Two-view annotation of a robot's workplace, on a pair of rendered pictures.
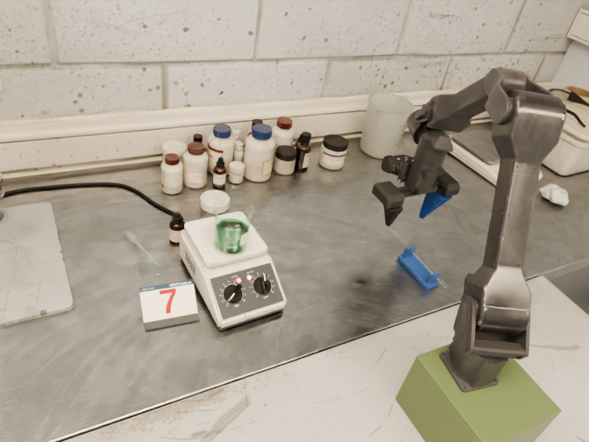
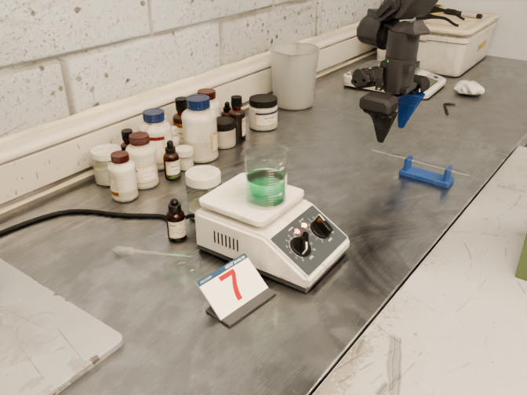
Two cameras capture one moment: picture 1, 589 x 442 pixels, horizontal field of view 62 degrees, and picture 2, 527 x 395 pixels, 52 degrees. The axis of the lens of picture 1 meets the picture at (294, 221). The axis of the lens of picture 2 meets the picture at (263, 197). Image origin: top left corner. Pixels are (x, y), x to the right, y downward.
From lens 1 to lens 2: 0.39 m
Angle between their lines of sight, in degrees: 18
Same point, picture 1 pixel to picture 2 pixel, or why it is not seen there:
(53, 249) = (45, 295)
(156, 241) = (156, 246)
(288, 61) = (183, 30)
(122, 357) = (229, 361)
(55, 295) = (92, 336)
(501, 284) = not seen: outside the picture
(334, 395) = (465, 298)
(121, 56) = (13, 56)
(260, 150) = (206, 121)
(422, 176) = (404, 73)
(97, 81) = not seen: outside the picture
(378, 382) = (488, 271)
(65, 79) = not seen: outside the picture
